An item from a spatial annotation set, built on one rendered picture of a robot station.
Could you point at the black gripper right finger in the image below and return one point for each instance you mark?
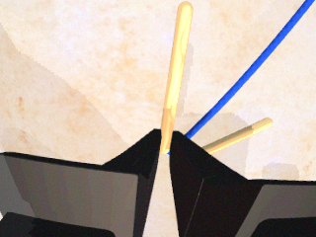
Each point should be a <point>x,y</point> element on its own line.
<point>212,200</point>

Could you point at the light wooden stick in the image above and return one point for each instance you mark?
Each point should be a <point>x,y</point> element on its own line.
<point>177,67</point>

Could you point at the thin wooden stick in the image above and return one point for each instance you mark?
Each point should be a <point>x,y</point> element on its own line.
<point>237,136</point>

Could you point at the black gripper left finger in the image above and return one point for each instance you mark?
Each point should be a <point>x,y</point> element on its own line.
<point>113,196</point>

